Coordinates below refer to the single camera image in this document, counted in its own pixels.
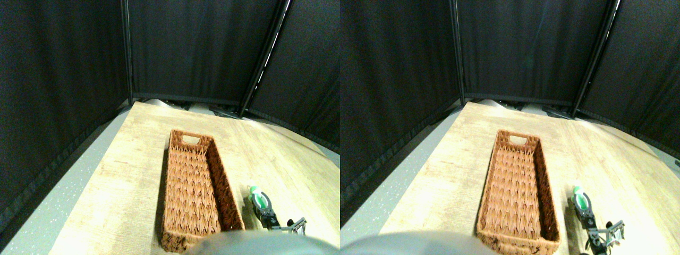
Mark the green plush toy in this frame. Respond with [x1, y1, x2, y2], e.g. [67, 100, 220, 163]
[572, 185, 592, 211]
[248, 185, 270, 211]

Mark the brown wicker basket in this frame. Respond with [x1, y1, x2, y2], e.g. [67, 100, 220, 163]
[477, 129, 562, 255]
[161, 129, 246, 253]

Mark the black curtain stand foot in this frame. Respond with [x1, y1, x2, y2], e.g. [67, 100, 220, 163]
[542, 104, 573, 118]
[491, 99, 524, 111]
[209, 104, 241, 118]
[159, 99, 191, 111]

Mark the black curtain stand pole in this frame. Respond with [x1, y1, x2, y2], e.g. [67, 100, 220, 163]
[571, 0, 622, 118]
[120, 0, 134, 106]
[450, 0, 466, 106]
[237, 0, 293, 118]

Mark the black bracket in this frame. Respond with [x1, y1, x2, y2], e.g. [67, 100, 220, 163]
[598, 219, 626, 247]

